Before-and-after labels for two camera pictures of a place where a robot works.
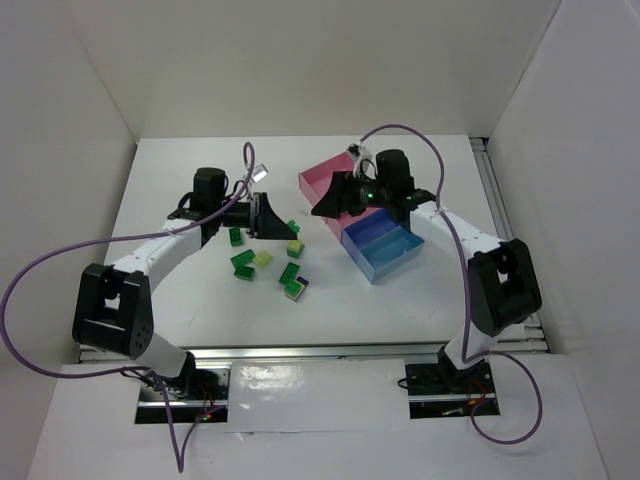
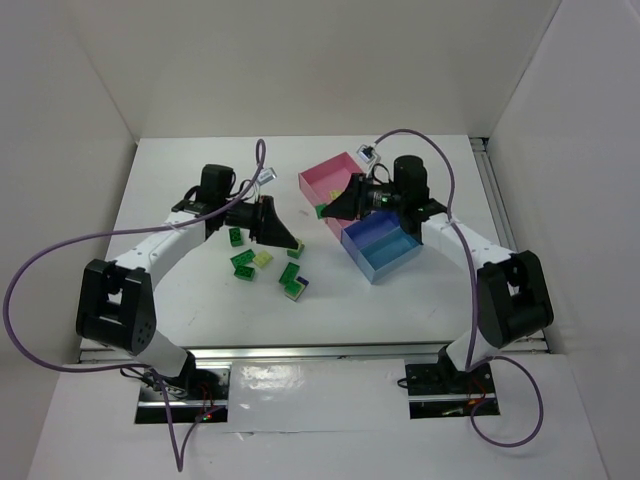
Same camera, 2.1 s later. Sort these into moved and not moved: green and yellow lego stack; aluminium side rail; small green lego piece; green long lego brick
Moved: small green lego piece
Not moved: green long lego brick; aluminium side rail; green and yellow lego stack
